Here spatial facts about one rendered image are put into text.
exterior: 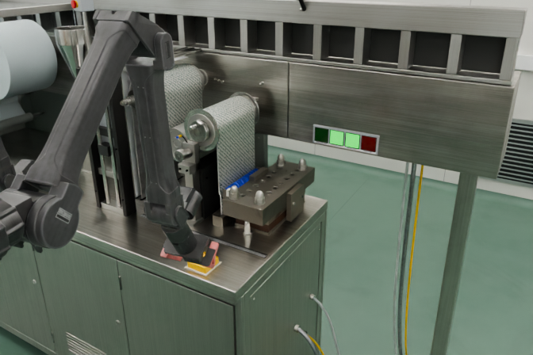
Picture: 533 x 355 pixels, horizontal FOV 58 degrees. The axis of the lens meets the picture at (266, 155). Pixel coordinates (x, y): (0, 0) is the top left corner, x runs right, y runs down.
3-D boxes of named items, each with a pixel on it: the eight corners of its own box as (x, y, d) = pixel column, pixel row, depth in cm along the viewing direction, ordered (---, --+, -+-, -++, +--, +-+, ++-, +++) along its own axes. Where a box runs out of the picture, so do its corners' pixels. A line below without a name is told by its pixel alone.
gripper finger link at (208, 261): (201, 251, 131) (191, 233, 123) (225, 256, 128) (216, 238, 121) (192, 273, 127) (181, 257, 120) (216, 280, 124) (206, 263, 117)
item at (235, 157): (218, 194, 170) (216, 145, 163) (254, 170, 189) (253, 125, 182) (220, 194, 170) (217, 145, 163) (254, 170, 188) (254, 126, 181)
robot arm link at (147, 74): (108, 32, 91) (157, 36, 88) (125, 27, 96) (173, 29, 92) (139, 223, 110) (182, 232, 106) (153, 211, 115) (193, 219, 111)
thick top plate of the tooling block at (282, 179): (223, 214, 167) (222, 198, 164) (278, 173, 199) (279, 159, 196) (262, 226, 159) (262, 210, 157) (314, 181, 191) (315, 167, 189)
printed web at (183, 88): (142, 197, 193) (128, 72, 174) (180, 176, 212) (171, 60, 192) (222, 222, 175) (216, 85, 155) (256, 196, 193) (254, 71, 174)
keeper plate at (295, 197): (285, 220, 175) (286, 192, 171) (298, 208, 183) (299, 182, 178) (292, 222, 174) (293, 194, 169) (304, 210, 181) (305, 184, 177)
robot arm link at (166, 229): (155, 228, 112) (177, 233, 110) (167, 204, 116) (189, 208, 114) (165, 242, 117) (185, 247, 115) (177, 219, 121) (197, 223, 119)
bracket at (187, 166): (182, 224, 174) (175, 145, 163) (193, 216, 179) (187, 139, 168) (192, 228, 172) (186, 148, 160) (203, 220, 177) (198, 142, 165)
